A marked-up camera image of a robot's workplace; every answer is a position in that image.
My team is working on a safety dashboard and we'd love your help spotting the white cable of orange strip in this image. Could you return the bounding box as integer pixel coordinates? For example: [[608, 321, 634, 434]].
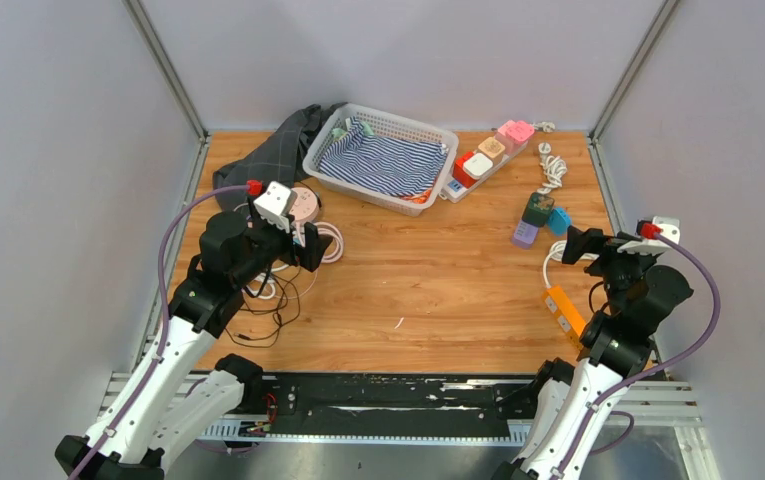
[[541, 239, 599, 290]]

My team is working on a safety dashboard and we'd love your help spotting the pink cube plug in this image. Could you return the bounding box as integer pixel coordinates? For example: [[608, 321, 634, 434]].
[[494, 120, 535, 156]]

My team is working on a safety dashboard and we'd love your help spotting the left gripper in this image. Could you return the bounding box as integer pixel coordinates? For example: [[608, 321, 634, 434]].
[[232, 195, 332, 288]]

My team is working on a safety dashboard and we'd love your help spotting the white long power strip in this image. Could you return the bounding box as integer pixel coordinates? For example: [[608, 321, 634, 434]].
[[439, 137, 528, 203]]

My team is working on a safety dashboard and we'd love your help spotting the white plastic basket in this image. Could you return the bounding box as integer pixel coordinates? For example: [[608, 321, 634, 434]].
[[302, 103, 459, 217]]

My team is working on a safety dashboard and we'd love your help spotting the white cable of purple strip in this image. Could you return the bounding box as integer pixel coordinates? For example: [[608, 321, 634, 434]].
[[535, 142, 569, 195]]

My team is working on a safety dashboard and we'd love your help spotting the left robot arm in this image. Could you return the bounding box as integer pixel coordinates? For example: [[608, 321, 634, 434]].
[[55, 212, 333, 479]]

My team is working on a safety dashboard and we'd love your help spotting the dark green dragon cube plug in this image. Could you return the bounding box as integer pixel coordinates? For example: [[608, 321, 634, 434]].
[[521, 192, 555, 228]]

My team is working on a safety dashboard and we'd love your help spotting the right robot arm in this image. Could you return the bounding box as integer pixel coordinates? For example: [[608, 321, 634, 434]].
[[493, 217, 693, 479]]

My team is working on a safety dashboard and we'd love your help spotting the round pink power socket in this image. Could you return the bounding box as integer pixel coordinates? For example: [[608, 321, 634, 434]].
[[289, 186, 322, 225]]

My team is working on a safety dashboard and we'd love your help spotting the red cube plug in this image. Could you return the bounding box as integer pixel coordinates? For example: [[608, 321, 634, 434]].
[[452, 151, 476, 188]]

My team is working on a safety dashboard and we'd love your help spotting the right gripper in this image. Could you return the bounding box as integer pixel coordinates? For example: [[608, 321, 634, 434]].
[[563, 225, 657, 313]]

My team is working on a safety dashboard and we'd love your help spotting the blue cube plug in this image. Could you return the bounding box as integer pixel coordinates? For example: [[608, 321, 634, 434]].
[[546, 206, 572, 237]]

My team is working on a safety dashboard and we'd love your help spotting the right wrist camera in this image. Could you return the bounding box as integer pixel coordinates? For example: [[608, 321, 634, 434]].
[[617, 216, 681, 256]]

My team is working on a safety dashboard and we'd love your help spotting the orange power strip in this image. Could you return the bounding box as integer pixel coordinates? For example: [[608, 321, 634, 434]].
[[543, 285, 587, 350]]

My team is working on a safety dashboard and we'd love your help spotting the black thin cable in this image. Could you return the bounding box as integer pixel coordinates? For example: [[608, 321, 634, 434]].
[[221, 261, 304, 350]]

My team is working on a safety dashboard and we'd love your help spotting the white cube plug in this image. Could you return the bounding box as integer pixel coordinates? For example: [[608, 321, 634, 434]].
[[464, 152, 494, 180]]

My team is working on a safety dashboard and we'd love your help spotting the pink coiled cable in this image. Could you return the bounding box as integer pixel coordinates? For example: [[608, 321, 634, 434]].
[[295, 221, 346, 266]]

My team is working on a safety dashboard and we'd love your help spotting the beige cube plug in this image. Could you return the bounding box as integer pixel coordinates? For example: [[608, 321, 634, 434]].
[[477, 136, 506, 163]]

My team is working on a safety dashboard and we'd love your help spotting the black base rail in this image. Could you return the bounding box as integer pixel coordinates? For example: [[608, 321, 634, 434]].
[[203, 372, 538, 444]]

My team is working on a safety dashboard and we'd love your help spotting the purple power strip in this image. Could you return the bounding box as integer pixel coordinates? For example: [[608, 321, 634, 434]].
[[511, 220, 540, 250]]

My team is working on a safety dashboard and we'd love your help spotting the blue striped cloth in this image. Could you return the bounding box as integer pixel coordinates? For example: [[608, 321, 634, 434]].
[[318, 116, 449, 204]]

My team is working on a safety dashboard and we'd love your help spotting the dark grey checked cloth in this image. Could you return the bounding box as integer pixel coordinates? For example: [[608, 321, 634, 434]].
[[212, 102, 345, 189]]

